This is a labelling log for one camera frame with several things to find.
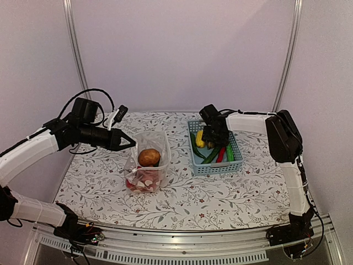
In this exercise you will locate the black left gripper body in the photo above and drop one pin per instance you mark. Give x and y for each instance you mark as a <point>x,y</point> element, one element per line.
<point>110,143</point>

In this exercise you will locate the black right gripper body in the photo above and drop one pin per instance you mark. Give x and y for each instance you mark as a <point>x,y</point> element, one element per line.
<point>218,137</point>

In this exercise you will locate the brown potato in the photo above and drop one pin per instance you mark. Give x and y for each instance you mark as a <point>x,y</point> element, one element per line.
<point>149,158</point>

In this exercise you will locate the yellow corn cob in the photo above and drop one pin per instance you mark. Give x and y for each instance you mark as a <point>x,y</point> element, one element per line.
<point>199,141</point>

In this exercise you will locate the clear zip top bag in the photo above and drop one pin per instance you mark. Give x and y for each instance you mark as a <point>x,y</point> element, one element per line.
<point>149,140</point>

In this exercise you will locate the red cherry tomato cluster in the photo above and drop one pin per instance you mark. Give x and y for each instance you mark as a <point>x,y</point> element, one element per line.
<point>143,181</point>

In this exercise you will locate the light blue plastic basket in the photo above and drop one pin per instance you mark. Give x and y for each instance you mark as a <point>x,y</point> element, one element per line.
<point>213,168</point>

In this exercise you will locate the purple eggplant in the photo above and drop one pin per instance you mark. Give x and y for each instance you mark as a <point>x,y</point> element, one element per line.
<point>213,144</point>

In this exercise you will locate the dark green chili pepper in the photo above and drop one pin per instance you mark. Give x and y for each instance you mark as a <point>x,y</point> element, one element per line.
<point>194,147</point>

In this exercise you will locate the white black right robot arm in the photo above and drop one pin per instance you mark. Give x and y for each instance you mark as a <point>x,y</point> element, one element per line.
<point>285,147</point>

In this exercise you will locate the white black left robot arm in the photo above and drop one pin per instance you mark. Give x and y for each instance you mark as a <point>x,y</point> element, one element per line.
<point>77,127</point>

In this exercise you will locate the light green pepper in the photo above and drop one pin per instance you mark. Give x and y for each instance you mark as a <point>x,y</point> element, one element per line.
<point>230,154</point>

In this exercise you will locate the red chili pepper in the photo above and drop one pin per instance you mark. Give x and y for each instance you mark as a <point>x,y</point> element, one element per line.
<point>221,155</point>

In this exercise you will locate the green cucumber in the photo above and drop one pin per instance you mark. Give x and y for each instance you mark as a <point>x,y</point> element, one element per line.
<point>212,155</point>

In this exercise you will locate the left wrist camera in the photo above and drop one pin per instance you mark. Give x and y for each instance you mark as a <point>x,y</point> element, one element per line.
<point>116,116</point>

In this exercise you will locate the right aluminium frame post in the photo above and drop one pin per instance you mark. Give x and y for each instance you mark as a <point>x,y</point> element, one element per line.
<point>297,11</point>

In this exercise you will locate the aluminium frame post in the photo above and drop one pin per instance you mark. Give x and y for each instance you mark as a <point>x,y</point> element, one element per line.
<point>71,28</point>
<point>297,11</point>

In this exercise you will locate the left aluminium frame post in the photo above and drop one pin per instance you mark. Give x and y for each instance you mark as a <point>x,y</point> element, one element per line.
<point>71,28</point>

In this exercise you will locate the aluminium front rail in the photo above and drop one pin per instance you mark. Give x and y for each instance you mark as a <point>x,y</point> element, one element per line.
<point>141,246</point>

